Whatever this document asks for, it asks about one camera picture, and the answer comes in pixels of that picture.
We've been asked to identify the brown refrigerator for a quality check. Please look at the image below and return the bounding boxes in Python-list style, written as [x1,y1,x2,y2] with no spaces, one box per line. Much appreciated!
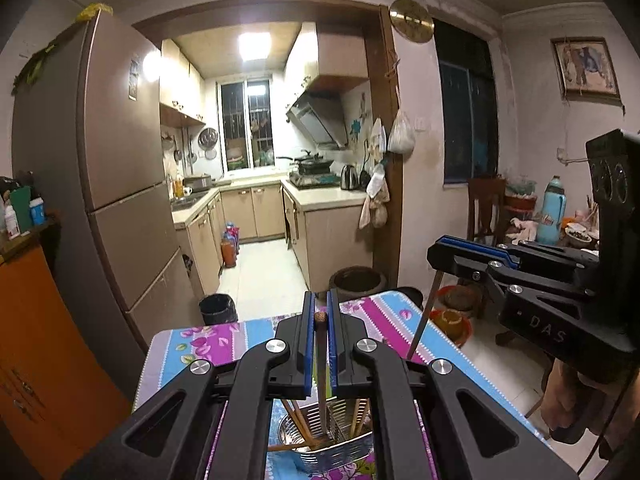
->
[11,10,206,396]

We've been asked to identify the perforated metal utensil holder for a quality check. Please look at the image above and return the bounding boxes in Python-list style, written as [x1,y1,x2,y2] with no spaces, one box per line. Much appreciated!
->
[272,401,376,476]

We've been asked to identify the black wok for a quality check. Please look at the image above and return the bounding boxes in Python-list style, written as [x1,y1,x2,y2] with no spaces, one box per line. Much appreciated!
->
[277,150,335,174]

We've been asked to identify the oil bottles on floor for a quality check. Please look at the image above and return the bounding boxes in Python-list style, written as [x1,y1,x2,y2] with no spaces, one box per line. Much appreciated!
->
[221,222,241,267]

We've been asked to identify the wooden chair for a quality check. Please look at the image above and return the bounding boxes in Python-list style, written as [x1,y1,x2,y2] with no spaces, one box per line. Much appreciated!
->
[467,176,509,249]

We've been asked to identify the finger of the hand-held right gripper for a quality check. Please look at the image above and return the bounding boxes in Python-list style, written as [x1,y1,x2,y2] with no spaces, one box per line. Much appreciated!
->
[500,239,601,274]
[426,236,592,307]

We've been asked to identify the blue thermos flask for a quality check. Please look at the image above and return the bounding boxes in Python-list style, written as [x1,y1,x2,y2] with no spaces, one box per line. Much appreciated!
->
[537,176,569,246]

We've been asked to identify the hanging metal strainer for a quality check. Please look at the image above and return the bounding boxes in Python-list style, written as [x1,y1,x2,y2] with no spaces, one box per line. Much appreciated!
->
[197,127,220,161]

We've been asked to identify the yellow plastic bag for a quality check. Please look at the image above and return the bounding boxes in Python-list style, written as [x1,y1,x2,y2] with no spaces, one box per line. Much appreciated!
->
[75,2,114,24]

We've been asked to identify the dark clay jar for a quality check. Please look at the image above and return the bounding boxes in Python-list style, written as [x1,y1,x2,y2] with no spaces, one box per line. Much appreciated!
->
[330,266,389,306]

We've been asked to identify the white cloth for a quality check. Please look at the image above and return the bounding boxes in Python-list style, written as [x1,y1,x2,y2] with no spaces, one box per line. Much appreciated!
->
[507,217,539,244]

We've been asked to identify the person's right hand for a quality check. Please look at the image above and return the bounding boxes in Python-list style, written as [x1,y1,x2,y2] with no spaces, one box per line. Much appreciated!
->
[542,360,631,441]

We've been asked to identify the beige kitchen counter cabinets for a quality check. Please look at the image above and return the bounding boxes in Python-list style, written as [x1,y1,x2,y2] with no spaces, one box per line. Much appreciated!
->
[172,180,375,297]

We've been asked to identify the hanging cloth bags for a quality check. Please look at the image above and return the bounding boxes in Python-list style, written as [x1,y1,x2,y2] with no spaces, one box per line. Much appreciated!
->
[359,117,391,229]

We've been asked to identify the gas stove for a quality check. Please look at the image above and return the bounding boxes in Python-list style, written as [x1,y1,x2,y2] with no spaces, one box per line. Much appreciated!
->
[287,172,341,189]

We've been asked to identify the green container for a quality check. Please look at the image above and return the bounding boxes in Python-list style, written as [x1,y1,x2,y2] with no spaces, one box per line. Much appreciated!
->
[7,187,34,236]

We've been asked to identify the ceiling light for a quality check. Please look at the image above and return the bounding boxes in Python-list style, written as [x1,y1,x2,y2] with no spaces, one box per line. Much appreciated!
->
[239,32,271,61]

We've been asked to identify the beige wall cabinet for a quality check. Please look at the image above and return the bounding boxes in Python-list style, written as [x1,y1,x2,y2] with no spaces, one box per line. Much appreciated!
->
[284,22,371,111]
[160,40,207,128]

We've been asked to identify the kitchen window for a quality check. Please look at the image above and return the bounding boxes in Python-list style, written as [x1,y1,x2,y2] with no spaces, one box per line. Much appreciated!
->
[217,77,276,171]

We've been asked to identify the framed wall picture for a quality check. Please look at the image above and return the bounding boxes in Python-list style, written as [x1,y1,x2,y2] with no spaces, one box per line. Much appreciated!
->
[550,37,624,106]

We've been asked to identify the red basin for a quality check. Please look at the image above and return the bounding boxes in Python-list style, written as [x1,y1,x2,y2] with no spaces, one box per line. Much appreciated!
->
[430,285,474,349]

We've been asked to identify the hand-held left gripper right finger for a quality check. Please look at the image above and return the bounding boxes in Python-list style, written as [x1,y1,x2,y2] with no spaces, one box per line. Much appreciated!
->
[326,289,576,480]

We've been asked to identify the grey cooking pot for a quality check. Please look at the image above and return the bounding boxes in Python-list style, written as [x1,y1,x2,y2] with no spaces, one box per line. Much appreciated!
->
[182,174,214,194]

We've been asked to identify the dark room window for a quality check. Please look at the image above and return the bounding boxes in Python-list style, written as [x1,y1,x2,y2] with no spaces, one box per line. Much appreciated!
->
[432,17,501,186]

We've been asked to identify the hanging white plastic bag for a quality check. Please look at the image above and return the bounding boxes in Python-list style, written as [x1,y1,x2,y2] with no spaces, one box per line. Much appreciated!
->
[387,107,416,154]

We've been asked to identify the steel range hood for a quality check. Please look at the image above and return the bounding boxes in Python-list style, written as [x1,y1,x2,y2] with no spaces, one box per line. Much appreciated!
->
[286,95,349,149]

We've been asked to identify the black trash bin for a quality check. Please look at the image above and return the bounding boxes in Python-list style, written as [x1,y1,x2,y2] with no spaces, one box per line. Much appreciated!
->
[199,294,237,326]

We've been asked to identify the floral printed tablecloth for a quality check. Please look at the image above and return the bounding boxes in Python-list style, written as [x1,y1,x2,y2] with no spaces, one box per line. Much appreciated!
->
[132,292,551,480]

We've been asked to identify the orange wooden cabinet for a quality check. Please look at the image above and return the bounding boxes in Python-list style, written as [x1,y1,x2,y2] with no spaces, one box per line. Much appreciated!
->
[0,230,133,461]

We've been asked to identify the set of wooden chopsticks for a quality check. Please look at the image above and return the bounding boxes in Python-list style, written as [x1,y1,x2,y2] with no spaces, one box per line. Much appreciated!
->
[269,397,373,453]

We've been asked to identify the gold wall clock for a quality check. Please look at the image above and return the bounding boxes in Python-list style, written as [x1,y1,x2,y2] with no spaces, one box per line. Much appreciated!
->
[389,0,434,44]

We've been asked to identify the long brown chopstick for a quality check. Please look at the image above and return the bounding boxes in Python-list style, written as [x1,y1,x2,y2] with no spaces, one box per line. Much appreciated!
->
[314,311,331,438]
[406,269,442,361]

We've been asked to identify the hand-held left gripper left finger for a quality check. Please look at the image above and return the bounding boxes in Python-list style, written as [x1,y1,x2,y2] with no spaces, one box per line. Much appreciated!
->
[62,291,317,480]

